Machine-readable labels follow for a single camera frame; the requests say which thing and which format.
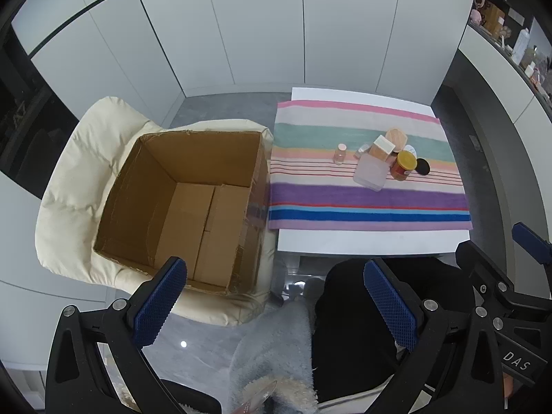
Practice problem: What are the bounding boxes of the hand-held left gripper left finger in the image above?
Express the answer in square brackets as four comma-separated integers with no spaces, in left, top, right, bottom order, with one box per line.
[45,256,223,414]

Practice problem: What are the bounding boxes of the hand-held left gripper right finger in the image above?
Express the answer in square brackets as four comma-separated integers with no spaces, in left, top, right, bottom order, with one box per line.
[363,258,509,414]

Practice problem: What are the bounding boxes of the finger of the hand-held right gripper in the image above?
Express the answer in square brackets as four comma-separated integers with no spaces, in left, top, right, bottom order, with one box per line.
[456,240,524,309]
[512,222,552,265]

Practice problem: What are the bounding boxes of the yellow lid jar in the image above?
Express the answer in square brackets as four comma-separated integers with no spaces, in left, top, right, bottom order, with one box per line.
[390,150,417,181]

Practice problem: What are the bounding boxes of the frosted square container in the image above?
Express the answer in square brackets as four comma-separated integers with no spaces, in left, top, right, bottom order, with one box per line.
[353,151,394,192]

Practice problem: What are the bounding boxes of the brown cardboard box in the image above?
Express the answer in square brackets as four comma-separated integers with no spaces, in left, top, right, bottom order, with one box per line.
[92,127,274,296]

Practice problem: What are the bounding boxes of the round beige lidded container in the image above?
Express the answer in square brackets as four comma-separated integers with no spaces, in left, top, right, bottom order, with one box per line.
[385,127,408,149]

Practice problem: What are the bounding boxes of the person's black pants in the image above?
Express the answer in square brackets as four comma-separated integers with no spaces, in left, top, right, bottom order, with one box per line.
[311,256,479,404]

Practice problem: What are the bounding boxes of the white table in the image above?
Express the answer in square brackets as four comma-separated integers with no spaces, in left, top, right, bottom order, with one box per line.
[276,87,472,255]

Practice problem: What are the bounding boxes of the striped towel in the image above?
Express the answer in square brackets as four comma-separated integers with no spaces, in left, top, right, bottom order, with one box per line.
[267,99,473,231]

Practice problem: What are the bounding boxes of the grey fleece garment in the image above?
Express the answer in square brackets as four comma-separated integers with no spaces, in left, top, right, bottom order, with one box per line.
[228,299,320,414]

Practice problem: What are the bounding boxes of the cream cushioned chair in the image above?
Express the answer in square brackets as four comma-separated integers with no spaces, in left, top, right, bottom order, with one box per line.
[35,97,277,326]

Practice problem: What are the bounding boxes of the white plastic bottle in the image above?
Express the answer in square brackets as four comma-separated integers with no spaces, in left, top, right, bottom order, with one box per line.
[512,28,530,65]

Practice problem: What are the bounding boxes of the brown carton on shelf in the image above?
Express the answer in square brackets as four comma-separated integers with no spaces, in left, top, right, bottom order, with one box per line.
[482,2,506,33]

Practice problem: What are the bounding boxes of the dark glass panel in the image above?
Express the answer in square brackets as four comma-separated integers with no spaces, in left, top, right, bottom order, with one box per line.
[0,30,93,188]

